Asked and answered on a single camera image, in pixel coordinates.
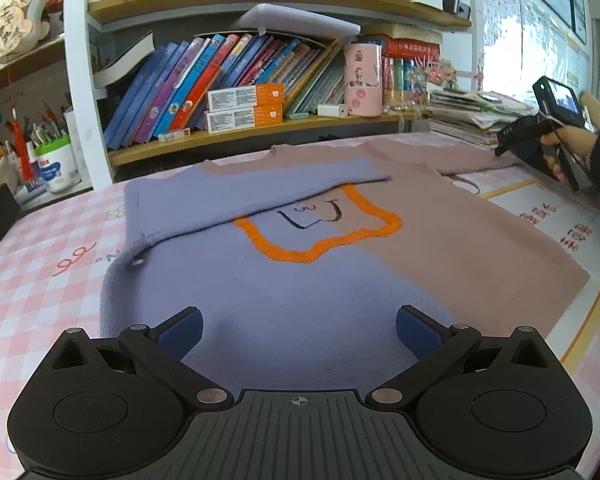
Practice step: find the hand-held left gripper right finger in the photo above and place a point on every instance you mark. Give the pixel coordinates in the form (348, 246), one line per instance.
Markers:
(415, 328)

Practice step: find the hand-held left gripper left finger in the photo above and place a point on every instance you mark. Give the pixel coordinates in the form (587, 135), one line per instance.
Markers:
(185, 328)

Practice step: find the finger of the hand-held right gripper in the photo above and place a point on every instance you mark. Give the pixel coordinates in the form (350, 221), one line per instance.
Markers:
(510, 151)

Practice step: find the purple and mauve knit sweater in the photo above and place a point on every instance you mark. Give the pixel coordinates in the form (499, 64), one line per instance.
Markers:
(305, 300)

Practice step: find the person's right hand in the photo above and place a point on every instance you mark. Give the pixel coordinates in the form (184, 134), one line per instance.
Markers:
(575, 142)

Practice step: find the stack of papers and notebooks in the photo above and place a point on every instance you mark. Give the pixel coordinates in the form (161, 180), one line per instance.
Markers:
(475, 115)

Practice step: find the colourful bead ornaments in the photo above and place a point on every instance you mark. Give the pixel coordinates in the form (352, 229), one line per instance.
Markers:
(432, 76)

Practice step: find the small black stand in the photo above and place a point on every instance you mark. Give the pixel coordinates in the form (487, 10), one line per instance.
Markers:
(456, 4)

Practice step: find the thick red lying book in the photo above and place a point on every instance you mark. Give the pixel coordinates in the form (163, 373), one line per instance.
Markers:
(412, 47)

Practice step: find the pink checkered cartoon desk mat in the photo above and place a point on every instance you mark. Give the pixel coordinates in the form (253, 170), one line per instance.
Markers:
(40, 310)

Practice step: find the thick beige lying book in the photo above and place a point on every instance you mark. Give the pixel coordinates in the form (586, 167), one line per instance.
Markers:
(405, 30)

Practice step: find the pink sticker tumbler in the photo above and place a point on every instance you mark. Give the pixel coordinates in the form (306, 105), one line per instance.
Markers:
(363, 80)

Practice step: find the white charger plug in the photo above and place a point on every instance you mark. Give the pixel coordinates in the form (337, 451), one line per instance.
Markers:
(332, 110)

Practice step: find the small white flat box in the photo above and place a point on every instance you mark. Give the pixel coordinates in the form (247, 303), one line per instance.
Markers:
(175, 135)

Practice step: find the white jar with blue label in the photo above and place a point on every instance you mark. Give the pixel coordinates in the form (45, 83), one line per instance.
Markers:
(57, 167)

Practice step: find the red tassel ornament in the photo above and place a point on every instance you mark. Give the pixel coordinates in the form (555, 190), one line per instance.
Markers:
(22, 150)

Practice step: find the row of thin picture books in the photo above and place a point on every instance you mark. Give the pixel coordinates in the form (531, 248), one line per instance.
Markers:
(180, 85)

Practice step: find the bunch of pens and pencils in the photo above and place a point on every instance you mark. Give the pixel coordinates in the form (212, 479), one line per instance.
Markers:
(40, 132)

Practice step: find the thick open black-covered book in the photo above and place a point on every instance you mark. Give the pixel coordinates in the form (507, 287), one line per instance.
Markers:
(125, 62)

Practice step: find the white and wooden bookshelf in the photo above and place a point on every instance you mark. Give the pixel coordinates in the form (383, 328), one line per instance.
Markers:
(280, 1)

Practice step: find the white side shelf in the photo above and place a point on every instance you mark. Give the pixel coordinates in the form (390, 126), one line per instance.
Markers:
(30, 60)

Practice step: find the wall chart poster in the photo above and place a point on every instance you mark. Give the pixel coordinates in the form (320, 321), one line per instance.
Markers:
(555, 60)

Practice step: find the wall calendar poster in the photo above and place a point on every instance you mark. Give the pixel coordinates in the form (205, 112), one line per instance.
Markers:
(500, 30)

